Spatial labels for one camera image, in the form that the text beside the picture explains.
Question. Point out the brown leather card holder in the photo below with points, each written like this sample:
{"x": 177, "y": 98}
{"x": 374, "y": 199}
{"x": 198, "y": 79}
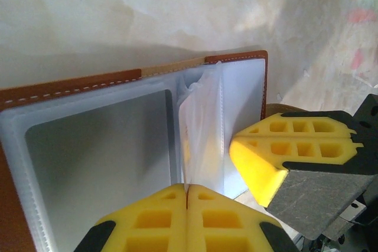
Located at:
{"x": 103, "y": 160}

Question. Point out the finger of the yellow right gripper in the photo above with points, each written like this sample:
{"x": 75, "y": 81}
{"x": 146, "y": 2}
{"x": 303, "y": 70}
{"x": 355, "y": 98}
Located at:
{"x": 265, "y": 126}
{"x": 260, "y": 172}

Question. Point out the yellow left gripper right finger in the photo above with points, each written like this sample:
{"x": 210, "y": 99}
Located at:
{"x": 230, "y": 222}

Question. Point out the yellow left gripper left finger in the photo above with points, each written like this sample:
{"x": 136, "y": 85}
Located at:
{"x": 141, "y": 222}

